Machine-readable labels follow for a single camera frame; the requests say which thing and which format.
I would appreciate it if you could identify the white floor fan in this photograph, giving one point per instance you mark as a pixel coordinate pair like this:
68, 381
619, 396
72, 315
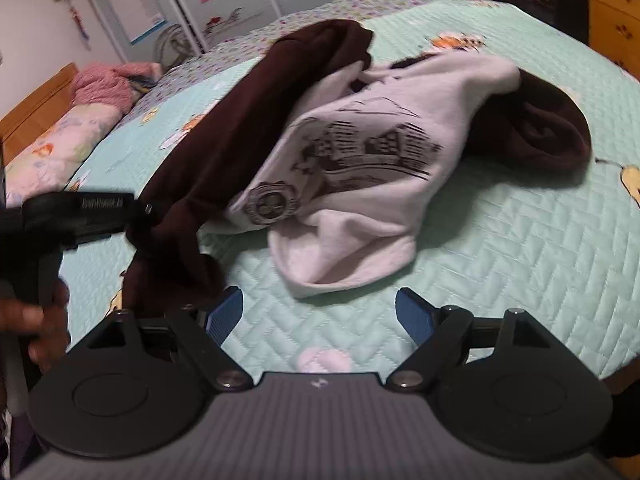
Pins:
175, 45

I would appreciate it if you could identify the wooden desk with drawers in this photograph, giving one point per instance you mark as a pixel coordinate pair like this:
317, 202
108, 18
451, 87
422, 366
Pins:
615, 15

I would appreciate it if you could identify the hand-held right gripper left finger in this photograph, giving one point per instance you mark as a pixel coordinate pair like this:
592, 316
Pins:
225, 315

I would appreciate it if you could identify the person's left hand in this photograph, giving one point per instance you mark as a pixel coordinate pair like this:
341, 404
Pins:
30, 320

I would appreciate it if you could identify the floral pillow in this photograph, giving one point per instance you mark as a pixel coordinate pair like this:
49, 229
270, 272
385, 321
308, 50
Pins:
60, 145

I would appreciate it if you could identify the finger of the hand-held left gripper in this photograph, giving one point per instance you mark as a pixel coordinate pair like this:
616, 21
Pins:
146, 209

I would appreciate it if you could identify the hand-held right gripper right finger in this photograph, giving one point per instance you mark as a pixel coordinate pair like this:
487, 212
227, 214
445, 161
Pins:
417, 317

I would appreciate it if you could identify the grey and brown printed sweatshirt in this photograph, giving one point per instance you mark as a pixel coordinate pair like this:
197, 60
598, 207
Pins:
350, 160

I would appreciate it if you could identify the black bag pile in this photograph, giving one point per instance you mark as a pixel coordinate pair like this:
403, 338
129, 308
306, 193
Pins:
540, 5

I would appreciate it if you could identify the bee print quilted blanket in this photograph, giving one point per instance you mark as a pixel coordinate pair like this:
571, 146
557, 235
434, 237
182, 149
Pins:
500, 240

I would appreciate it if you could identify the hanging wall ornament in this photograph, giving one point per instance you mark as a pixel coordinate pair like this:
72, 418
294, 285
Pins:
75, 15

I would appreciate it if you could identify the blue bordered wall poster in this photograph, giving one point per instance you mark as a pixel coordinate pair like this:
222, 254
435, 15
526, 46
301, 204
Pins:
135, 5

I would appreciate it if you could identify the wooden headboard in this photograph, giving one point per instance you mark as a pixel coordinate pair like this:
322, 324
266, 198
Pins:
35, 105

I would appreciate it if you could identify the pink knitted garment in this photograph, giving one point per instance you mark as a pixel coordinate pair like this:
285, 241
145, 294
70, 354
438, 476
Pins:
105, 87

